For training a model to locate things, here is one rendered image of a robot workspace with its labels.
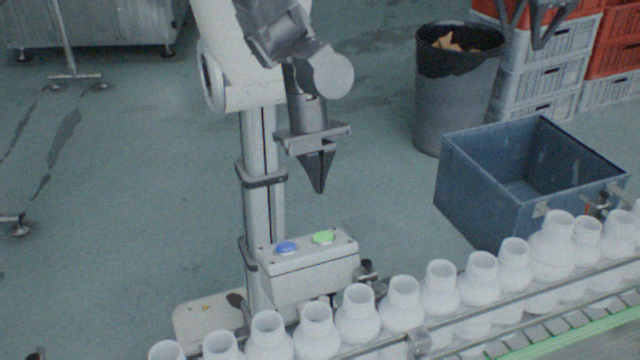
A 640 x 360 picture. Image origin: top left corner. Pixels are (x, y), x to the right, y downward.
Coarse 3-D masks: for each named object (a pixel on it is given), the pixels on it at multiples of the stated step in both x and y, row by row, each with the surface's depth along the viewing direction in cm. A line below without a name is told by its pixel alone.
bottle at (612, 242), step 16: (608, 224) 83; (624, 224) 81; (608, 240) 83; (624, 240) 82; (608, 256) 83; (624, 256) 82; (608, 272) 84; (624, 272) 86; (592, 288) 87; (608, 288) 86; (608, 304) 89
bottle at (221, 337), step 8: (208, 336) 64; (216, 336) 65; (224, 336) 66; (232, 336) 64; (208, 344) 65; (216, 344) 66; (224, 344) 66; (232, 344) 66; (208, 352) 63; (216, 352) 69; (224, 352) 69; (232, 352) 64; (240, 352) 68
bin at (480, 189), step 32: (480, 128) 147; (512, 128) 151; (544, 128) 152; (448, 160) 143; (480, 160) 153; (512, 160) 158; (544, 160) 155; (576, 160) 144; (608, 160) 134; (448, 192) 147; (480, 192) 133; (512, 192) 159; (544, 192) 157; (576, 192) 125; (480, 224) 136; (512, 224) 124
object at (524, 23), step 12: (480, 0) 303; (492, 0) 296; (588, 0) 295; (600, 0) 300; (480, 12) 304; (492, 12) 297; (528, 12) 277; (552, 12) 286; (576, 12) 295; (588, 12) 299; (600, 12) 304; (528, 24) 282
